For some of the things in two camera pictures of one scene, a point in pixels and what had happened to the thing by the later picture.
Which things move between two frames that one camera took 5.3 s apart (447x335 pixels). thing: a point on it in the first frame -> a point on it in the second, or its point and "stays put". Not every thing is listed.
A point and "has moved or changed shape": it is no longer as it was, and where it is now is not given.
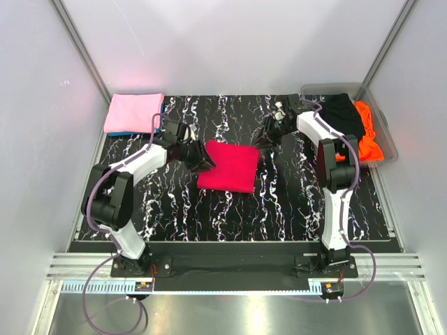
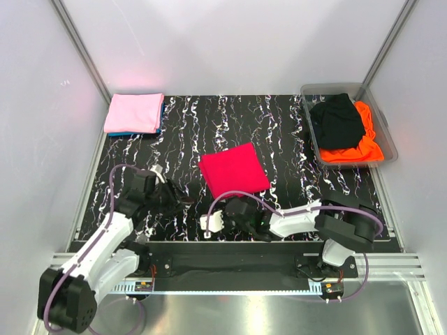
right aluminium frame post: x=407 y=8 stays put
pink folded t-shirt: x=130 y=113 stays put
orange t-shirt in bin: x=369 y=148 stays put
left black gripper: x=196 y=164 -> x=174 y=197
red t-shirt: x=236 y=167 has moved or changed shape
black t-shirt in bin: x=340 y=112 stays put
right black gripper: x=273 y=141 -> x=225 y=215
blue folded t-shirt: x=149 y=133 stays put
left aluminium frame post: x=85 y=55 stays put
